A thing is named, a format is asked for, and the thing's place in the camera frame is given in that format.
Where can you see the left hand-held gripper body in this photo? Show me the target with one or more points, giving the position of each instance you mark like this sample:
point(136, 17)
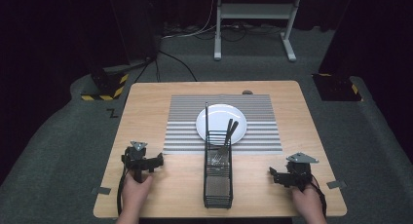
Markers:
point(136, 160)

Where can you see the small dark round knob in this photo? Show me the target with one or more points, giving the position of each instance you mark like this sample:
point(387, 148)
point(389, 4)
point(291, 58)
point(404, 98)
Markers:
point(247, 92)

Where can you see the grey striped placemat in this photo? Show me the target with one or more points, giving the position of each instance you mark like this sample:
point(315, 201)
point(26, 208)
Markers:
point(181, 120)

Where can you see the person's right hand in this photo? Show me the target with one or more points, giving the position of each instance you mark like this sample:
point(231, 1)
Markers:
point(305, 201)

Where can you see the black yellow striped base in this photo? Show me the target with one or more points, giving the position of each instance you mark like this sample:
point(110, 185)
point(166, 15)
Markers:
point(337, 87)
point(110, 87)

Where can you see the white metal stand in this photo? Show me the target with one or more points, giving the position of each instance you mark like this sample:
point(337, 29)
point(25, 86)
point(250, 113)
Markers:
point(255, 11)

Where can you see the dark tall cabinet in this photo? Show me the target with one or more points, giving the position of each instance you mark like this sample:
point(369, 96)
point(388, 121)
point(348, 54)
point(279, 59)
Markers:
point(136, 22)

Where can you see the white round plate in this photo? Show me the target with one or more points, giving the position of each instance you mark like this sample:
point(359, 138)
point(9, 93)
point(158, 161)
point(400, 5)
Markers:
point(217, 118)

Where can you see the grey tape piece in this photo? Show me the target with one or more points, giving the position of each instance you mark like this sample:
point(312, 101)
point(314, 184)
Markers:
point(101, 190)
point(336, 184)

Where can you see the person's left hand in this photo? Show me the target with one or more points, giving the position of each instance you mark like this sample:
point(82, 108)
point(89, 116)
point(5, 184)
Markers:
point(134, 193)

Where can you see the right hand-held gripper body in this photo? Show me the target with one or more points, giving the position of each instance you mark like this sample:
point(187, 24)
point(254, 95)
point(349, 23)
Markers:
point(298, 173)

